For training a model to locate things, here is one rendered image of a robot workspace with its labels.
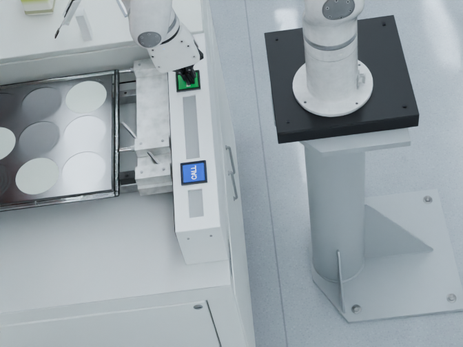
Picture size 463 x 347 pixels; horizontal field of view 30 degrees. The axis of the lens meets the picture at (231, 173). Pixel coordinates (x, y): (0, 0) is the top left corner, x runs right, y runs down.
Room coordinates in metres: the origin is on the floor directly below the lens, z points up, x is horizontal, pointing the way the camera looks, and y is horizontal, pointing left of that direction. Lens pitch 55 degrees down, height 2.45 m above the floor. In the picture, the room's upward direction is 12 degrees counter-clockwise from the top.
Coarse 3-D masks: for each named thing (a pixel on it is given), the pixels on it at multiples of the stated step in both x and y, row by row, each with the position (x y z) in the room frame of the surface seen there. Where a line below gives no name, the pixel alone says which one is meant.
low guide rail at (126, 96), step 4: (112, 92) 1.45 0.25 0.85; (120, 92) 1.45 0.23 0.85; (124, 92) 1.45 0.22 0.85; (128, 92) 1.44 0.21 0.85; (132, 92) 1.44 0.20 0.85; (112, 96) 1.44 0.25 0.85; (120, 96) 1.44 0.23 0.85; (124, 96) 1.43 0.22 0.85; (128, 96) 1.43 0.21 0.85; (132, 96) 1.43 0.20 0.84; (112, 100) 1.44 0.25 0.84; (120, 100) 1.44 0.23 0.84; (124, 100) 1.43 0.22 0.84; (128, 100) 1.43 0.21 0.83; (132, 100) 1.43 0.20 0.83; (112, 104) 1.44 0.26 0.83; (120, 104) 1.44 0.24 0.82
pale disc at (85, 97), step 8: (72, 88) 1.45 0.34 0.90; (80, 88) 1.44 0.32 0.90; (88, 88) 1.44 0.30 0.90; (96, 88) 1.43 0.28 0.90; (104, 88) 1.43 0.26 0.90; (72, 96) 1.42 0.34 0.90; (80, 96) 1.42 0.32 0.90; (88, 96) 1.41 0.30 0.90; (96, 96) 1.41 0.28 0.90; (104, 96) 1.40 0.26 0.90; (72, 104) 1.40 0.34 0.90; (80, 104) 1.39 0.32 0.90; (88, 104) 1.39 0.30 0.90; (96, 104) 1.38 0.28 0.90; (80, 112) 1.37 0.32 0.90; (88, 112) 1.36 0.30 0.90
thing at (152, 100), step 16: (144, 80) 1.45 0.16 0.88; (160, 80) 1.44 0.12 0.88; (144, 96) 1.39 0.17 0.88; (160, 96) 1.38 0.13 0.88; (144, 112) 1.34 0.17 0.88; (160, 112) 1.33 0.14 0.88; (144, 128) 1.30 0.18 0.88; (160, 128) 1.29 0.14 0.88; (144, 160) 1.20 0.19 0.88; (160, 160) 1.19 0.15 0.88; (144, 192) 1.13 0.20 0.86; (160, 192) 1.12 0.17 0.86
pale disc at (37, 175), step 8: (32, 160) 1.25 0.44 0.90; (40, 160) 1.25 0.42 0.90; (48, 160) 1.24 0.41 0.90; (24, 168) 1.23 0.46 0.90; (32, 168) 1.23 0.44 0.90; (40, 168) 1.23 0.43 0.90; (48, 168) 1.22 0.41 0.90; (56, 168) 1.22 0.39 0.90; (16, 176) 1.22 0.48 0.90; (24, 176) 1.21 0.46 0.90; (32, 176) 1.21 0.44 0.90; (40, 176) 1.20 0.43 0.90; (48, 176) 1.20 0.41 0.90; (56, 176) 1.19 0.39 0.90; (24, 184) 1.19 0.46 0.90; (32, 184) 1.19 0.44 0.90; (40, 184) 1.18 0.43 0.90; (48, 184) 1.18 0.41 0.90; (24, 192) 1.17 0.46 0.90; (32, 192) 1.16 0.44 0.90; (40, 192) 1.16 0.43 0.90
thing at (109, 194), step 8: (104, 192) 1.12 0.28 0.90; (112, 192) 1.12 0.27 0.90; (40, 200) 1.13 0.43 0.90; (48, 200) 1.13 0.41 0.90; (56, 200) 1.12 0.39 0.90; (64, 200) 1.12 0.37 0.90; (72, 200) 1.12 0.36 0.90; (80, 200) 1.12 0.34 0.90; (0, 208) 1.14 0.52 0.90; (8, 208) 1.13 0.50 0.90; (16, 208) 1.13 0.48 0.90; (24, 208) 1.13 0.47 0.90
